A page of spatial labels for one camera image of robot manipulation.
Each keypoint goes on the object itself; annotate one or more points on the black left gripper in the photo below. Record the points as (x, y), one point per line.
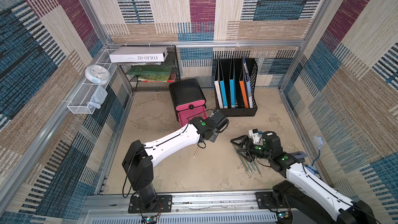
(216, 132)

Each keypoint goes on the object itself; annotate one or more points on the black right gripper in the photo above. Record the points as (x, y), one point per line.
(247, 144)

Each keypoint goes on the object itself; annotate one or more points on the pink top drawer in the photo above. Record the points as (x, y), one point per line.
(190, 105)

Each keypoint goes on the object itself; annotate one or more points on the green pencil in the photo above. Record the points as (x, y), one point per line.
(243, 163)
(256, 167)
(248, 164)

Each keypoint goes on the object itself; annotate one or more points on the black drawer cabinet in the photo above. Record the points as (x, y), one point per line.
(186, 93)

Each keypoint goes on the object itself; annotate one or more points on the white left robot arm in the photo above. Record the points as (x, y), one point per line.
(141, 159)

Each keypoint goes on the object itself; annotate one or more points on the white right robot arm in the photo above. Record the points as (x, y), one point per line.
(301, 189)

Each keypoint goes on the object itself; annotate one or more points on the white binder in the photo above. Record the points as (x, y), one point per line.
(217, 85)

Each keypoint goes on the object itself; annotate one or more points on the teal folder right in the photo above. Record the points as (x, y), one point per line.
(232, 86)

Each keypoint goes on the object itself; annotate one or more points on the orange folder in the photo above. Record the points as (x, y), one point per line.
(243, 90)

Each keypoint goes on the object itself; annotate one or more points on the black mesh file holder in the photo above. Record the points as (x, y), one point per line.
(240, 110)

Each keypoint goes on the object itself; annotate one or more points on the green book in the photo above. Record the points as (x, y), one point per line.
(150, 70)

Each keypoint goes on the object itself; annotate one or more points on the light blue cloth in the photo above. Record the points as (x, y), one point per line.
(97, 99)

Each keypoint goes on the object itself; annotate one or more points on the white folio box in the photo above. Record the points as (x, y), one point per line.
(139, 54)

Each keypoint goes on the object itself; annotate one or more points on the white round clock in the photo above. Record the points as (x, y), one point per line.
(97, 74)

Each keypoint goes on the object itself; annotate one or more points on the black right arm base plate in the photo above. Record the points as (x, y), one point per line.
(265, 200)

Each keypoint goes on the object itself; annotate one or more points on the black mesh wire shelf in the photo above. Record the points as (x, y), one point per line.
(137, 86)

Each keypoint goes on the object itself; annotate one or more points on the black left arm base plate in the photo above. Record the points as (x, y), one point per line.
(161, 204)

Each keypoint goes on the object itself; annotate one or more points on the white wire basket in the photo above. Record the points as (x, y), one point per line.
(78, 103)

